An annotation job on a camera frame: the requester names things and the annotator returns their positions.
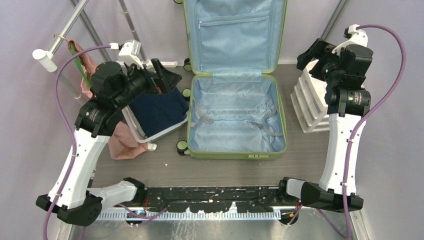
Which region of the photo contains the navy blue garment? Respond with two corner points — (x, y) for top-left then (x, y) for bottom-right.
(129, 88), (189, 130)

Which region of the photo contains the white plastic drawer organizer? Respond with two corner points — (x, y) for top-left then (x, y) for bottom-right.
(290, 60), (330, 133)

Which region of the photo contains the white perforated plastic basket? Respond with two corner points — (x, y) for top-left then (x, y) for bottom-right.
(122, 106), (189, 151)

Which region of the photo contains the green ribbed hard-shell suitcase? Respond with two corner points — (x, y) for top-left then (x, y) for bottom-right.
(176, 0), (288, 160)

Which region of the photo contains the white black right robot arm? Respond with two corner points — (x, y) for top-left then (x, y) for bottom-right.
(277, 38), (373, 213)

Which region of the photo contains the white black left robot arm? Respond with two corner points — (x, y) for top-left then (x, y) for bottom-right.
(36, 58), (182, 227)

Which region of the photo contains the pink cloth garment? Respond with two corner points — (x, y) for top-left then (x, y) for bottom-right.
(80, 53), (148, 160)

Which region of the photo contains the green clothes hanger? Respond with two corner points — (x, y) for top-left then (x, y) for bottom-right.
(69, 41), (92, 89)

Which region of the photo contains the white and silver clothes rack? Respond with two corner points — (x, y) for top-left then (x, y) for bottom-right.
(32, 0), (179, 105)

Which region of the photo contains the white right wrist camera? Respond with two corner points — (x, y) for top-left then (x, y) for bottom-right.
(331, 24), (368, 56)

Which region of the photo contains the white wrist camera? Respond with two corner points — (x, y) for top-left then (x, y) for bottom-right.
(109, 39), (144, 69)
(331, 24), (368, 56)

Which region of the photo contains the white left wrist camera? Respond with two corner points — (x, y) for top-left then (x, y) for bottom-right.
(109, 39), (144, 69)

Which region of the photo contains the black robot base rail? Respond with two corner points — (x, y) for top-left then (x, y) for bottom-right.
(118, 186), (300, 225)

